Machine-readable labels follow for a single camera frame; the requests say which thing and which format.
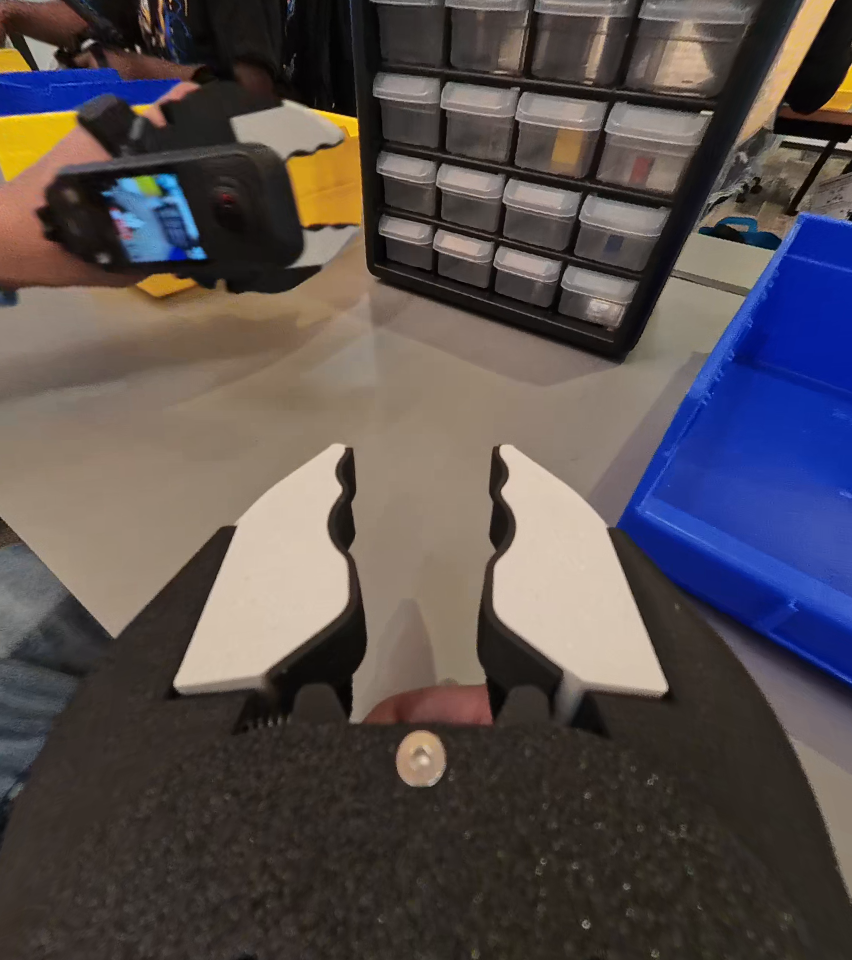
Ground black drawer cabinet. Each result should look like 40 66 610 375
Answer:
349 0 806 363

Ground person's left hand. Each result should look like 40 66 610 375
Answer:
0 81 206 290

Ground array of clear drawers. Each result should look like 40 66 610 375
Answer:
372 0 761 327

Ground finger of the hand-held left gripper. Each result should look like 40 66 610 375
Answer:
231 101 350 160
291 223 363 271

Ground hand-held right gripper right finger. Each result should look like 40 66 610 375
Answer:
477 444 671 727

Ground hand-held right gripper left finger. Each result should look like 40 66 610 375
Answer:
172 444 367 708

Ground person's dark trousers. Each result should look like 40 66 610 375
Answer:
0 543 114 927

